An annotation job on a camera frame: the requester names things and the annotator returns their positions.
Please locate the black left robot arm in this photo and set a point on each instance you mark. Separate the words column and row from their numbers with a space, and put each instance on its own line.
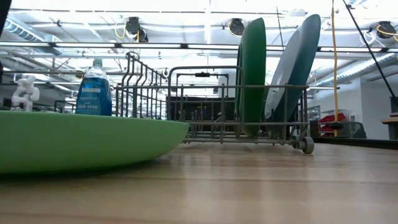
column 4, row 15

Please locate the red plastic storage bin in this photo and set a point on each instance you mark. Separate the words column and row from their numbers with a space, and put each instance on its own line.
column 332, row 119

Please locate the blue plate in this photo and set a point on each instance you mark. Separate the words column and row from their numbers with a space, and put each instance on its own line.
column 295, row 62

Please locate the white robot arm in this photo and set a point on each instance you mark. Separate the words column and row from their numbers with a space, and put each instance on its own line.
column 26, row 93

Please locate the long ceiling light strip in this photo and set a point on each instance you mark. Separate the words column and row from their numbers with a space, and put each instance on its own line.
column 93, row 45

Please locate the black equipment cabinet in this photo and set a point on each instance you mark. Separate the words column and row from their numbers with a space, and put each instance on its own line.
column 186, row 105

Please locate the silver ventilation duct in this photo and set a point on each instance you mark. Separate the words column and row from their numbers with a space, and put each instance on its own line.
column 18, row 28
column 357, row 68

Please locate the blue dish soap bottle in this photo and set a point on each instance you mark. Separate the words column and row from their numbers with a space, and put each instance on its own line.
column 93, row 99

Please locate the dark green plate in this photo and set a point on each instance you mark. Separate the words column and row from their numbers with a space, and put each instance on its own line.
column 256, row 77

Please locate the black aluminium table frame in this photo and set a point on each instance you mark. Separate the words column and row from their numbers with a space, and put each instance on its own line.
column 357, row 142

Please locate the wooden top grey-legged desk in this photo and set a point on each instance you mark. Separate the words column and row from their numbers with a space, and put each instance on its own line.
column 390, row 119

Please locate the light green plate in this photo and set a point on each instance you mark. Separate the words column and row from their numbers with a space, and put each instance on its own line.
column 77, row 143

